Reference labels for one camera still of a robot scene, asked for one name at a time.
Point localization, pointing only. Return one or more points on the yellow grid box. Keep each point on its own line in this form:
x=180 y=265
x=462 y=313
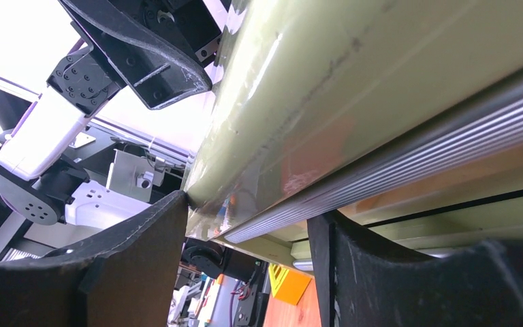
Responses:
x=287 y=285

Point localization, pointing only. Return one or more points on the green drawer cabinet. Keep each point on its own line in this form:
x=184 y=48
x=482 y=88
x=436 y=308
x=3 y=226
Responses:
x=405 y=117

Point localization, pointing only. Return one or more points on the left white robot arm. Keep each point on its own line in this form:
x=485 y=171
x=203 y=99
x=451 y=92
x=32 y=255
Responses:
x=45 y=186

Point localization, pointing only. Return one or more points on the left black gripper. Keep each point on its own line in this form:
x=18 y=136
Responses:
x=158 y=49

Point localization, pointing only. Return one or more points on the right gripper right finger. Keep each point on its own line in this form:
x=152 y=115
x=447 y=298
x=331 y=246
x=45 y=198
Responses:
x=364 y=279

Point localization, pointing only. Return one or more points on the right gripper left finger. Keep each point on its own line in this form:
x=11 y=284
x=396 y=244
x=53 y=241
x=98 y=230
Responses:
x=122 y=276

